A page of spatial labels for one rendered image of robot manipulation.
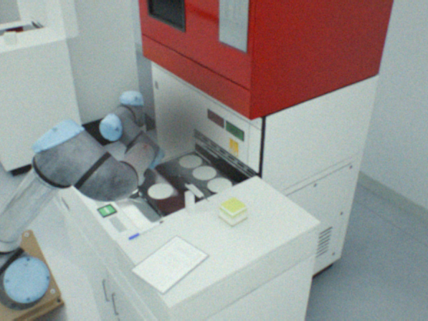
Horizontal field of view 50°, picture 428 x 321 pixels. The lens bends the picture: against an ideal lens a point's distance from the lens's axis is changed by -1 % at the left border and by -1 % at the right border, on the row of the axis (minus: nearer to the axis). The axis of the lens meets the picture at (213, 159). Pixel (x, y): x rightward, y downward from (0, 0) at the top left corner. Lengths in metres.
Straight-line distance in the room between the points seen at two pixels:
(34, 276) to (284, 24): 1.10
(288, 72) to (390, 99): 1.56
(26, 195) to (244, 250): 0.70
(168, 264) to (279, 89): 0.74
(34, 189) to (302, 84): 1.06
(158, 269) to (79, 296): 0.31
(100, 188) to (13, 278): 0.39
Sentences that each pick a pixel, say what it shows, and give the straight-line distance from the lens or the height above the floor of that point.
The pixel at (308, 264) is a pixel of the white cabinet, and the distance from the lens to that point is 1.75.
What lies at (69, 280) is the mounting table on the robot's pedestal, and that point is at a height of 0.82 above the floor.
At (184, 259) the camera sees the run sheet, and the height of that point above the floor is 0.97.
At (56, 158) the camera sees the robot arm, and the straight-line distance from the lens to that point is 1.08.
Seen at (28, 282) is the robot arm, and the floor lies 1.08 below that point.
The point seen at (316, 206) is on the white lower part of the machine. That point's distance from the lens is 2.28.
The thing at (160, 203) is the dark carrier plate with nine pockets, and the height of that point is 0.90.
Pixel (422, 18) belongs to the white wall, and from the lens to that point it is 2.96.
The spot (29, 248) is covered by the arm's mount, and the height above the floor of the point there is 0.99.
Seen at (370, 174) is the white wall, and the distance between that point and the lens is 3.49.
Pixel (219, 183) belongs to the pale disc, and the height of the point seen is 0.90.
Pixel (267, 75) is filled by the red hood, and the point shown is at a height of 1.38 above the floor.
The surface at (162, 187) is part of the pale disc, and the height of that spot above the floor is 0.90.
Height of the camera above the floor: 2.02
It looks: 33 degrees down
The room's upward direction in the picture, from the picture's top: straight up
